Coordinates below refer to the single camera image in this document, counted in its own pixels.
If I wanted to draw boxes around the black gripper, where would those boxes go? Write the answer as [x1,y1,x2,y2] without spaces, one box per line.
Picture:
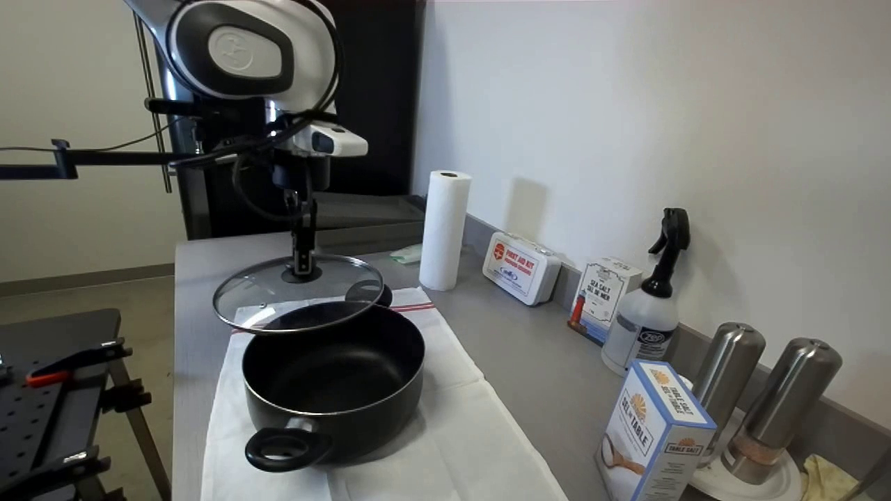
[272,155,325,272]

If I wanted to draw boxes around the glass pot lid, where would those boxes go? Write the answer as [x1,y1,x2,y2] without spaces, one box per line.
[210,253,390,335]

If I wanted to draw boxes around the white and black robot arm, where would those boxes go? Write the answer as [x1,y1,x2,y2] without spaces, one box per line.
[124,0,368,183]

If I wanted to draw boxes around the black cooking pot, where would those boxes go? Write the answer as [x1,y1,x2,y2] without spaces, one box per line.
[242,305,426,474]

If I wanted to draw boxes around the white paper towel roll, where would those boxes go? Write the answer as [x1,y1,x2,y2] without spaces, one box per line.
[419,169,471,291]

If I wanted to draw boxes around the white box with red print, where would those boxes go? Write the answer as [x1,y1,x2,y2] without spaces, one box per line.
[480,230,563,305]

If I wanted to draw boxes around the white striped kitchen towel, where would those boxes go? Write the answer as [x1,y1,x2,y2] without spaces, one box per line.
[199,287,568,501]

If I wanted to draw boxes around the black red clamp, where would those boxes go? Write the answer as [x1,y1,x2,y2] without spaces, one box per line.
[24,339,131,388]

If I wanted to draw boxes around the white carton box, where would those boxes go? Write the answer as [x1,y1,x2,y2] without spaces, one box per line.
[568,259,643,344]

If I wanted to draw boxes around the black perforated workbench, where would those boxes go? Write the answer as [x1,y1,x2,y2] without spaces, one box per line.
[0,308,170,501]

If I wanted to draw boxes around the spray bottle with black nozzle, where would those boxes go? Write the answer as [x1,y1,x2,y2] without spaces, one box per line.
[600,209,691,372]

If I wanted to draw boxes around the white blue salt box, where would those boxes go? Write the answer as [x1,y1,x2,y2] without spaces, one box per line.
[599,362,714,501]

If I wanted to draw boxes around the steel grinder far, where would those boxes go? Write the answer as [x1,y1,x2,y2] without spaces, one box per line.
[692,323,765,431]

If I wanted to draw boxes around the steel grinder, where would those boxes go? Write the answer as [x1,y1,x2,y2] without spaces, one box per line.
[727,336,841,481]
[692,323,765,431]

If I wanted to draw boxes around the white plate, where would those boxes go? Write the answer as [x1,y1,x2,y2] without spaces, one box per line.
[691,452,803,501]

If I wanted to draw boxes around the steel grinder near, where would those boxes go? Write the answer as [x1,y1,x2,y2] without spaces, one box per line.
[727,336,841,481]

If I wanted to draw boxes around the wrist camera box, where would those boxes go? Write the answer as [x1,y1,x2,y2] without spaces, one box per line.
[290,122,368,159]

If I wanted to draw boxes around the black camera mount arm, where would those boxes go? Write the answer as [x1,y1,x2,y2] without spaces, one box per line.
[0,140,177,182]

